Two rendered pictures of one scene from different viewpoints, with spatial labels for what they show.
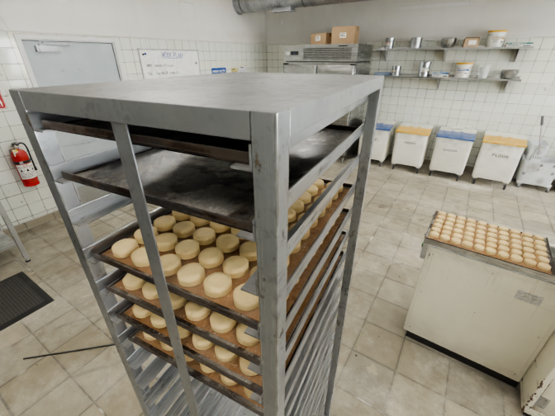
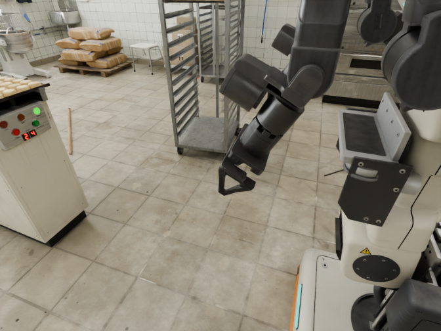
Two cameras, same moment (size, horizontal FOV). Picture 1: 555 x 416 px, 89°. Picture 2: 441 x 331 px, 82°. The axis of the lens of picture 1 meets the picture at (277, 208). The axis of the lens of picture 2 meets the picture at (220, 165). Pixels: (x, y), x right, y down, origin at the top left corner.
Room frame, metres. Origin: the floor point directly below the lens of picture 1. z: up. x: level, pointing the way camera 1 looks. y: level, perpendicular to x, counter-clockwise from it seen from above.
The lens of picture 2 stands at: (2.86, -0.35, 1.31)
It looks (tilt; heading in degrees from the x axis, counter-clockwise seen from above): 35 degrees down; 166
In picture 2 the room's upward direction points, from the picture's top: straight up
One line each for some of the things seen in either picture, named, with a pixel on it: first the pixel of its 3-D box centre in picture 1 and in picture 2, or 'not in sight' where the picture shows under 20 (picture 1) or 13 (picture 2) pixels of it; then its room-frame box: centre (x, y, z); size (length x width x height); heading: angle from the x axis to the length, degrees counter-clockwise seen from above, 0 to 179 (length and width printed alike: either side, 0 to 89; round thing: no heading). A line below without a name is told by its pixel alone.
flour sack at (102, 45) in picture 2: not in sight; (102, 43); (-2.43, -1.23, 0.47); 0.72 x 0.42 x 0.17; 152
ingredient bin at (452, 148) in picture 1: (451, 153); not in sight; (4.76, -3.01, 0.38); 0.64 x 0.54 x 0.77; 146
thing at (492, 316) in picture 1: (475, 299); (3, 164); (1.36, -1.31, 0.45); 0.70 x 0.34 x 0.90; 55
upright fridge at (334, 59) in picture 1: (323, 104); not in sight; (5.95, -0.92, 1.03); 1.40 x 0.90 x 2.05; 57
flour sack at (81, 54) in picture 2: not in sight; (83, 53); (-2.41, -1.58, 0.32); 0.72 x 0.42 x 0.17; 61
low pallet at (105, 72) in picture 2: not in sight; (96, 66); (-2.59, -1.46, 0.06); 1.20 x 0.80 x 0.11; 59
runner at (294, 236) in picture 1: (324, 194); not in sight; (0.57, -0.11, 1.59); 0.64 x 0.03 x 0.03; 153
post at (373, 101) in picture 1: (343, 304); (165, 43); (0.83, -0.27, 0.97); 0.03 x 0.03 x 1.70; 63
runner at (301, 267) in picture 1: (321, 228); not in sight; (0.57, -0.11, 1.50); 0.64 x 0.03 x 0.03; 153
